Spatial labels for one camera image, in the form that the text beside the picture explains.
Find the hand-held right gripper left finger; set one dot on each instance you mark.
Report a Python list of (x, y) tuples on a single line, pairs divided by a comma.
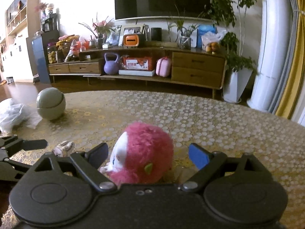
[(99, 153)]

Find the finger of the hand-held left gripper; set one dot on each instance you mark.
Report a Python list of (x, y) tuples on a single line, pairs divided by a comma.
[(14, 169), (31, 145)]

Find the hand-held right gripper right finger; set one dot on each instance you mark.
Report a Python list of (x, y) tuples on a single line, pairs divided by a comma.
[(199, 156)]

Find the small pale plush toy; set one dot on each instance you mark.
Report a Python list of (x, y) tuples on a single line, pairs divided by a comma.
[(63, 149)]

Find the red fluffy plush doll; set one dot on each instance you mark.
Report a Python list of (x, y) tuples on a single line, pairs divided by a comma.
[(147, 148)]

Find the gold patterned desktop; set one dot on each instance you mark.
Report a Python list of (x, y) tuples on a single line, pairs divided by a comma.
[(190, 114)]

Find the clear plastic bag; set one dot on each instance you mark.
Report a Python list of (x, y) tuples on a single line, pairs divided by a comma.
[(14, 116)]

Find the grey round lidded container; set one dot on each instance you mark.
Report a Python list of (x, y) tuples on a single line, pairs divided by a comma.
[(51, 103)]

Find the wooden television cabinet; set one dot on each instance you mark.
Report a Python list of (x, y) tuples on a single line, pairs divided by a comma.
[(195, 69)]

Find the dark blue cabinet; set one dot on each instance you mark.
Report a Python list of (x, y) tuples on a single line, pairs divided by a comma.
[(43, 57)]

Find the white flat box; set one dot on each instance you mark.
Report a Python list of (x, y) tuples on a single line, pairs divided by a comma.
[(135, 73)]

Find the purple kettlebell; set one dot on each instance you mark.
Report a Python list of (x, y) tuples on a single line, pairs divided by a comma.
[(110, 65)]

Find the glass snack jar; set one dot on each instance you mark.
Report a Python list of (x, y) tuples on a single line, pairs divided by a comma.
[(52, 54)]

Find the pink small suitcase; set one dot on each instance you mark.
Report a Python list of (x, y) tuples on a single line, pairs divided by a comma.
[(163, 67)]

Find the red printed gift box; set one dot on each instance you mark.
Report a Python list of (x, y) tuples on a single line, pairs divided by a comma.
[(137, 63)]

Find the flower gift basket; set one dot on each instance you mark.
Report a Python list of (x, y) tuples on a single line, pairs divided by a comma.
[(66, 45)]

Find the red decorative items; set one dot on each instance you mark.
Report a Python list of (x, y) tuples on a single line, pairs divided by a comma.
[(82, 45)]

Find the plastic bag of oranges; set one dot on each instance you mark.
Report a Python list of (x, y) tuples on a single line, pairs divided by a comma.
[(212, 43)]

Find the glass vase with plant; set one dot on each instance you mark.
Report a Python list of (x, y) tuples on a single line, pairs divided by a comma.
[(184, 41)]

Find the orange retro radio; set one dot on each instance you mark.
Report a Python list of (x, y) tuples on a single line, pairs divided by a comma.
[(131, 40)]

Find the yellow curtain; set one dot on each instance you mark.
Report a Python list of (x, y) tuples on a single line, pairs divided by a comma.
[(294, 81)]

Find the black coffee machine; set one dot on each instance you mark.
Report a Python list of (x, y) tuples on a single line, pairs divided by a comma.
[(48, 23)]

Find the pink flower potted plant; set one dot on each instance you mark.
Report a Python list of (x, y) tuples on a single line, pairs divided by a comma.
[(101, 27)]

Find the black speaker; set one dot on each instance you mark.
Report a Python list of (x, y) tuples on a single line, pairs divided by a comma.
[(156, 33)]

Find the grey curtain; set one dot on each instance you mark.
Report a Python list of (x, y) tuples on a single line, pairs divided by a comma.
[(286, 59)]

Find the white standing air conditioner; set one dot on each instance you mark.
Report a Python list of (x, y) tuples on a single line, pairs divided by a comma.
[(269, 40)]

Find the small dolls on machine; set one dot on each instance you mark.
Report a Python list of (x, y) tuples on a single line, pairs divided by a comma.
[(46, 9)]

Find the tall green potted plant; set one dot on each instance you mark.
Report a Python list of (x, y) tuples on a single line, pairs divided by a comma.
[(221, 9)]

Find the black television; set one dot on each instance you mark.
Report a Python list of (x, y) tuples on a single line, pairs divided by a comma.
[(166, 0)]

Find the white wall shelving unit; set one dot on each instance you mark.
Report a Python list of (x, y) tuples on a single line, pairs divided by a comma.
[(16, 40)]

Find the photo frame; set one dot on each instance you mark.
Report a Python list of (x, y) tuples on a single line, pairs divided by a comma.
[(132, 29)]

